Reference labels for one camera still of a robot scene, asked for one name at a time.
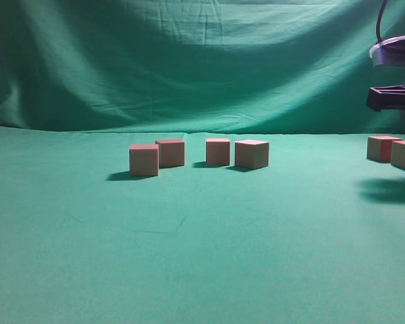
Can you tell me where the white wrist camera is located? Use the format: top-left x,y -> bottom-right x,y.
369,35 -> 405,67

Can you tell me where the green cloth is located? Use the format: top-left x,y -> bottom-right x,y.
0,1 -> 405,323

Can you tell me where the pink foam cube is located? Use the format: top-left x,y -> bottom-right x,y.
367,136 -> 402,163
234,139 -> 269,169
391,140 -> 405,169
155,139 -> 185,168
129,144 -> 159,176
205,138 -> 231,166

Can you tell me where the black cable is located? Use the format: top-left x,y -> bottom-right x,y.
374,0 -> 389,43

